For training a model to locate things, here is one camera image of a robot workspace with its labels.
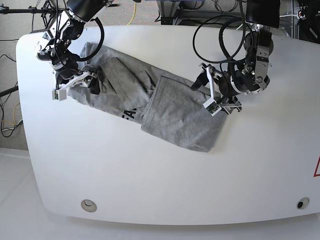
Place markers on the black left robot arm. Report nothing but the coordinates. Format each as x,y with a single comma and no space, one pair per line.
258,17

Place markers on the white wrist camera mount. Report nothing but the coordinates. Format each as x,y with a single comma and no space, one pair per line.
217,101
84,80

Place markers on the right silver table grommet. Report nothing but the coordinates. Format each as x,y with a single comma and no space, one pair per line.
303,203

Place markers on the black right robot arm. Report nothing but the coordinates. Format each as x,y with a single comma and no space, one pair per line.
53,46

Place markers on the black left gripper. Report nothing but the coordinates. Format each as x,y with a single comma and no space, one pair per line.
242,82

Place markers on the black tripod stand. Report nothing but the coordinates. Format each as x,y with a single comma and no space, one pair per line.
48,11

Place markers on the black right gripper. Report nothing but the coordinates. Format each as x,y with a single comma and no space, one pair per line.
66,67

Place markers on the left silver table grommet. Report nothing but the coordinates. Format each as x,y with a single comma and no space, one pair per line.
88,206

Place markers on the silver table grommet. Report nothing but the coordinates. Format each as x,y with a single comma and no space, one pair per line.
88,206
303,203

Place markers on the red tape rectangle marking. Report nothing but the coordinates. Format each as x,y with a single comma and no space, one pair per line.
317,169

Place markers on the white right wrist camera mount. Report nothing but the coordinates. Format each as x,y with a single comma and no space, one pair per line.
84,80

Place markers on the grey metal table base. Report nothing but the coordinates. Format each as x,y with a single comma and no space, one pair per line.
174,12

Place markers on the grey T-shirt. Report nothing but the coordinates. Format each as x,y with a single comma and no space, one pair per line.
162,103

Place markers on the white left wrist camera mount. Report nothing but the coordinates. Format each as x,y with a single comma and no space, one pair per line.
217,101

